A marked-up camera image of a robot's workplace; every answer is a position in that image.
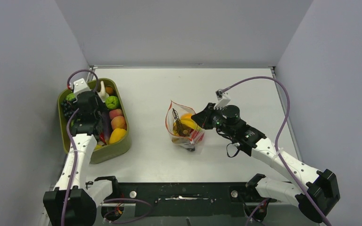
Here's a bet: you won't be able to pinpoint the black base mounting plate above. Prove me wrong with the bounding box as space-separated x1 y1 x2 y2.
98 182 268 222

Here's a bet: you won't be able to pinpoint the small orange toy fruit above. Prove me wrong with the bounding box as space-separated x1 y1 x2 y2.
105 86 115 96

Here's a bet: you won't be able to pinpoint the peach toy fruit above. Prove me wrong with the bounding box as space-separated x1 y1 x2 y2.
111 115 127 130

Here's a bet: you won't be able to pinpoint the yellow toy banana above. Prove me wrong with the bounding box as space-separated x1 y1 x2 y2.
181 119 201 136

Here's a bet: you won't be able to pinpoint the clear zip bag orange zipper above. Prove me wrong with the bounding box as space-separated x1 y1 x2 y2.
165 101 205 152

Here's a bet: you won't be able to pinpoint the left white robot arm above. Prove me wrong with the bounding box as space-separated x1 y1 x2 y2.
43 91 114 226

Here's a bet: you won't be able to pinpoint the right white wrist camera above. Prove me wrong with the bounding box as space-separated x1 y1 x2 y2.
214 89 230 110

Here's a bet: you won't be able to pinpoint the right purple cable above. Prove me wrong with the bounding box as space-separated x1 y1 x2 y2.
217 76 332 226

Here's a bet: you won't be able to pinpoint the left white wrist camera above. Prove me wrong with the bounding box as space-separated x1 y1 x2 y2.
73 78 91 96

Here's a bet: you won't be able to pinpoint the red toy apple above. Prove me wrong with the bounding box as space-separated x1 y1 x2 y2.
191 129 205 143

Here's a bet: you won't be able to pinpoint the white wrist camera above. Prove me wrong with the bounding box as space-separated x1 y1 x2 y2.
214 89 230 110
73 78 91 96

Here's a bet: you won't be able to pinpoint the white toy garlic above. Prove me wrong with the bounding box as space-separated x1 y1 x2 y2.
98 81 109 103

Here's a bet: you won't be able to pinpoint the dark purple toy eggplant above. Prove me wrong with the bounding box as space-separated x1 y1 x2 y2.
101 112 112 144

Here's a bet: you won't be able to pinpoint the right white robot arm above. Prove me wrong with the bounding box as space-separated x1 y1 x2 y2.
191 103 340 223

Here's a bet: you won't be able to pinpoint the green toy cabbage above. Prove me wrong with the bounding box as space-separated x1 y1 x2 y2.
65 93 75 102

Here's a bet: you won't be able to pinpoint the pink toy peach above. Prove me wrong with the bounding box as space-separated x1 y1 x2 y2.
109 108 123 120

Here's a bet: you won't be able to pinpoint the yellow toy lemon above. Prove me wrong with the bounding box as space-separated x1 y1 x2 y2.
109 128 127 145

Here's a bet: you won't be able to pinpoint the olive green food bin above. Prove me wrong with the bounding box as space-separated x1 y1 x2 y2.
57 78 132 164

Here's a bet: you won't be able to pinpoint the red toy chili pepper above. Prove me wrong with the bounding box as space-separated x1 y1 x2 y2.
99 133 106 144

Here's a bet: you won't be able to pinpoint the black toy grapes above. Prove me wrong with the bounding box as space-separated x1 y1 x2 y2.
60 100 74 120

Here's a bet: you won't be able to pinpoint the orange toy bell pepper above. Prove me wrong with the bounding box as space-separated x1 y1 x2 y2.
180 113 193 120

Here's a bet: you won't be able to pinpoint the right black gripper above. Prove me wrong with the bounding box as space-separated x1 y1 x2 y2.
192 103 235 137

